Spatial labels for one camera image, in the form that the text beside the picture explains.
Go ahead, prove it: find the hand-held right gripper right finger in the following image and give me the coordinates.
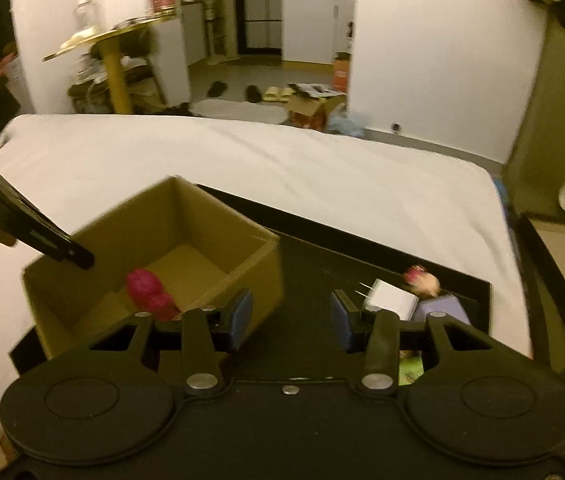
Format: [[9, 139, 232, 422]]
[[329, 290, 495, 398]]

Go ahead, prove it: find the cardboard box with red print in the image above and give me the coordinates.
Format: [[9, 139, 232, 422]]
[[287, 82, 348, 128]]

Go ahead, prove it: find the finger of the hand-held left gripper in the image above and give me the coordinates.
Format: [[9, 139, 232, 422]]
[[0, 160, 96, 270]]

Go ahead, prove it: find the round gold side table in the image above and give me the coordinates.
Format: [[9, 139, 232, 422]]
[[42, 15, 180, 115]]

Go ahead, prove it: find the white kitchen cabinet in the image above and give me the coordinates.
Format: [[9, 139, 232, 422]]
[[281, 0, 355, 66]]

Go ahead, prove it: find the dark chair with clutter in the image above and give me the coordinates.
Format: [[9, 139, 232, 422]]
[[67, 55, 163, 113]]

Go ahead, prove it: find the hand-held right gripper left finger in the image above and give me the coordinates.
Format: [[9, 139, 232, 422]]
[[87, 288, 254, 397]]

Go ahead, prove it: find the green box with pink label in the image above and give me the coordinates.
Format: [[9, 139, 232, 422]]
[[398, 352, 425, 386]]

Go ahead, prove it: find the pale blue plastic bag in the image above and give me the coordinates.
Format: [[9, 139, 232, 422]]
[[327, 110, 365, 138]]

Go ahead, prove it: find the orange box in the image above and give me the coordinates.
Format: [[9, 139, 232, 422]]
[[333, 55, 350, 93]]

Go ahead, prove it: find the bedside table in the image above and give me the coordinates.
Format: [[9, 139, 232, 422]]
[[515, 215, 565, 396]]

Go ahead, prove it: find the black tray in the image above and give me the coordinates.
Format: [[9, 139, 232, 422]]
[[10, 185, 493, 381]]

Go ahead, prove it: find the small pink beige toy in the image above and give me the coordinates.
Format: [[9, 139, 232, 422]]
[[403, 265, 442, 297]]

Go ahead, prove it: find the white power adapter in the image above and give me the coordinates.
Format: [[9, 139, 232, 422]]
[[357, 279, 419, 321]]

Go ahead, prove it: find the clear plastic bottle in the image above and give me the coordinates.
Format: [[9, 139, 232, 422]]
[[73, 0, 102, 31]]

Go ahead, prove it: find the black framed glass door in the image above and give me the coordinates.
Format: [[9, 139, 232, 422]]
[[240, 0, 288, 56]]

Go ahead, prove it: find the small purple box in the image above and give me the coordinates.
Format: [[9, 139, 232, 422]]
[[412, 294, 472, 328]]

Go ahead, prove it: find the pink plush toy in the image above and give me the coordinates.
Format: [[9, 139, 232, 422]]
[[126, 268, 182, 323]]

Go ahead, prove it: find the white floor mat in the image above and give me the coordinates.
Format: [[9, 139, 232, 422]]
[[193, 99, 288, 125]]

